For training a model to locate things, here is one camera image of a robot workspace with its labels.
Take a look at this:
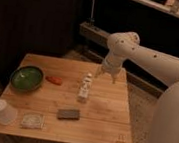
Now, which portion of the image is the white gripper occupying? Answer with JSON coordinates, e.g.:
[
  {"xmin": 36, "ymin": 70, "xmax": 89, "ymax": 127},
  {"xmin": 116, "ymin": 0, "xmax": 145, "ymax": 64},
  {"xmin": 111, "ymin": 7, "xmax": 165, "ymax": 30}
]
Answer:
[{"xmin": 94, "ymin": 55, "xmax": 123, "ymax": 84}]

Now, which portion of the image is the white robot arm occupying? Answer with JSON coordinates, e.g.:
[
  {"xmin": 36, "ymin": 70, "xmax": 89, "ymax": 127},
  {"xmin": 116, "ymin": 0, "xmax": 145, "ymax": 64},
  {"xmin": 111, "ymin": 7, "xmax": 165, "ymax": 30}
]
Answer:
[{"xmin": 97, "ymin": 32, "xmax": 179, "ymax": 143}]

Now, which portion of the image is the white spray bottle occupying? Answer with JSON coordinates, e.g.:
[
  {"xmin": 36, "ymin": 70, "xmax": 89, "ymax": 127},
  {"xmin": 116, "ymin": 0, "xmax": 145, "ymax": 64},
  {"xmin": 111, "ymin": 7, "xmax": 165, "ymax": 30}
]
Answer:
[{"xmin": 78, "ymin": 73, "xmax": 92, "ymax": 102}]

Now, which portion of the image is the orange carrot toy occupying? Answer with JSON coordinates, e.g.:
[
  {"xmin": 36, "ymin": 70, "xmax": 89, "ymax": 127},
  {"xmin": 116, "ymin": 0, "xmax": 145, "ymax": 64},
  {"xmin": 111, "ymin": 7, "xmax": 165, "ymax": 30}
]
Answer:
[{"xmin": 46, "ymin": 76, "xmax": 62, "ymax": 86}]

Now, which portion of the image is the grey sponge block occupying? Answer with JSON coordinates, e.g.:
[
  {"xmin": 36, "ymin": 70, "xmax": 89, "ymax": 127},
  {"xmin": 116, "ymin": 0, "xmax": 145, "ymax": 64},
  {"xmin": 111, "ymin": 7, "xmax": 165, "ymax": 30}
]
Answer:
[{"xmin": 57, "ymin": 109, "xmax": 80, "ymax": 120}]

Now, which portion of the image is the wooden table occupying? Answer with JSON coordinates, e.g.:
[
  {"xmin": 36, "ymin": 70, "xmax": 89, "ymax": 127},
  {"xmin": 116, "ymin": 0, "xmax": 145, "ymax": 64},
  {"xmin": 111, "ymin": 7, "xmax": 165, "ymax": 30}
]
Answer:
[{"xmin": 0, "ymin": 54, "xmax": 132, "ymax": 143}]

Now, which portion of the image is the green bowl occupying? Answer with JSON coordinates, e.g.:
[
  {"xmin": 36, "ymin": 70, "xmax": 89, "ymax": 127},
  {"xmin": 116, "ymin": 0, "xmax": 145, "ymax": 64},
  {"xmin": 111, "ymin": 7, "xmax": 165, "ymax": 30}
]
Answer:
[{"xmin": 9, "ymin": 65, "xmax": 44, "ymax": 92}]

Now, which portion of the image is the white vertical pole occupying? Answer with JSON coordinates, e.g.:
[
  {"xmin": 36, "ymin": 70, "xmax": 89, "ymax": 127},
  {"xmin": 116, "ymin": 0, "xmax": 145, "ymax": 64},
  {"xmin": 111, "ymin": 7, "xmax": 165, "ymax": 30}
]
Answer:
[{"xmin": 89, "ymin": 0, "xmax": 96, "ymax": 26}]

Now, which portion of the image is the clear plastic packet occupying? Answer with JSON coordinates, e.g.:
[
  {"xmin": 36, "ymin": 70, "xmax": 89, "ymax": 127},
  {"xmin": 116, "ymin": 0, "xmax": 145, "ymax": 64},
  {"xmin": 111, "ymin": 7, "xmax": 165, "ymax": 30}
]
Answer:
[{"xmin": 20, "ymin": 113, "xmax": 44, "ymax": 129}]

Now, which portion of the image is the clear plastic cup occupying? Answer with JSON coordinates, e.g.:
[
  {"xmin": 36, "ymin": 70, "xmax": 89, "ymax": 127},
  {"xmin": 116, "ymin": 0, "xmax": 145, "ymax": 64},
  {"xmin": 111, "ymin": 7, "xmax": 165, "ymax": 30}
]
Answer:
[{"xmin": 0, "ymin": 99, "xmax": 18, "ymax": 125}]

